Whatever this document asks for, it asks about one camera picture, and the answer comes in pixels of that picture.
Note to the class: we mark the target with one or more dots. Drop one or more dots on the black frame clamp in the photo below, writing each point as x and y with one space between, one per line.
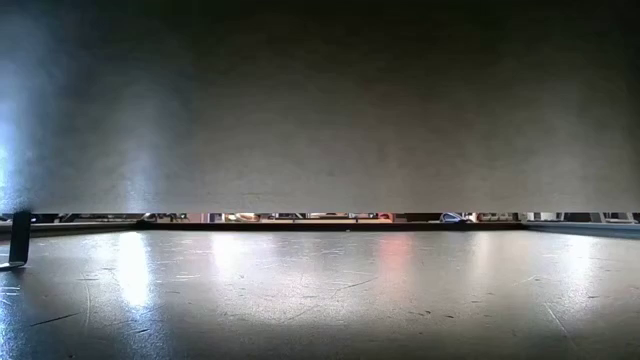
150 217
452 218

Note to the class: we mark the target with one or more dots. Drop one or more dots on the black metal shelf bracket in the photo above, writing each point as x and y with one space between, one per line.
20 240

